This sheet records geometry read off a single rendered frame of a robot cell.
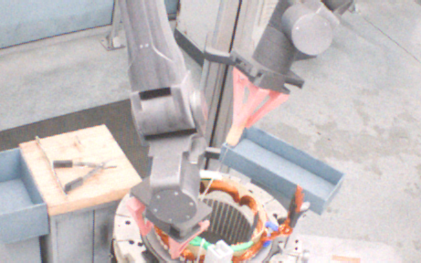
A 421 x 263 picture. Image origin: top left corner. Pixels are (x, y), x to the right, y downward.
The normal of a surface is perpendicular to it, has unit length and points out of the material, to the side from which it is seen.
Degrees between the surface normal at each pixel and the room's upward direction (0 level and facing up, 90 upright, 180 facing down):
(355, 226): 0
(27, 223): 90
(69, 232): 90
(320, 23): 76
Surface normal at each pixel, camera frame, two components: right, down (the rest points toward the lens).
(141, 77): -0.13, 0.37
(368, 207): 0.16, -0.78
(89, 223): 0.50, 0.59
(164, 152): -0.23, -0.79
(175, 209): -0.07, 0.60
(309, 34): 0.14, 0.40
